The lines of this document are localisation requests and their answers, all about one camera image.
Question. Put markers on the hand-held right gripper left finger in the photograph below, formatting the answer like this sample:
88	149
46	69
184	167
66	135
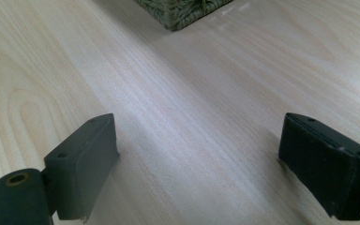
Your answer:
78	168

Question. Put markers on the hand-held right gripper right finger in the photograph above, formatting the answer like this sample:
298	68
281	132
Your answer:
328	165

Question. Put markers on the green woven basket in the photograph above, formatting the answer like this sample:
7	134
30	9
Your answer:
181	11

